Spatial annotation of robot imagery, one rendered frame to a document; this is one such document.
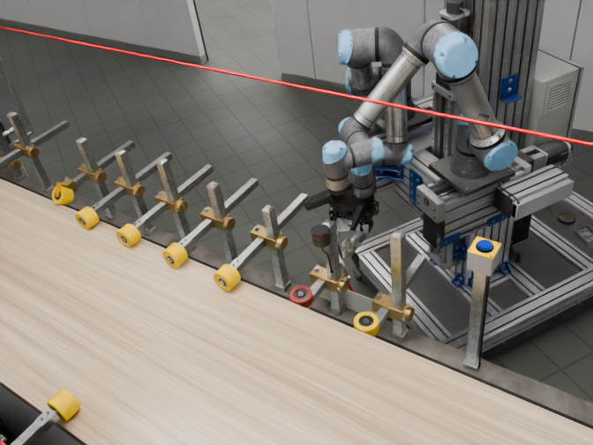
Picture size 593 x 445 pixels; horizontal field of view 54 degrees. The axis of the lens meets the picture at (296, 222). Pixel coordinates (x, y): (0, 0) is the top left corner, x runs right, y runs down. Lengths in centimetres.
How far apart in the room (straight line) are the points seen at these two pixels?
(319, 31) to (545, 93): 278
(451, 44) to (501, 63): 61
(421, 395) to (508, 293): 132
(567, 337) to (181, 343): 190
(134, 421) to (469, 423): 93
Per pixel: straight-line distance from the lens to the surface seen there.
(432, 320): 280
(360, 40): 208
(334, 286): 207
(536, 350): 303
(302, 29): 506
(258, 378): 180
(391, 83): 191
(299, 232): 362
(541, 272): 309
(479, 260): 166
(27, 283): 242
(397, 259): 182
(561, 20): 416
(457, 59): 177
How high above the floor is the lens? 234
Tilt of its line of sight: 39 degrees down
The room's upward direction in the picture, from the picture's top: 9 degrees counter-clockwise
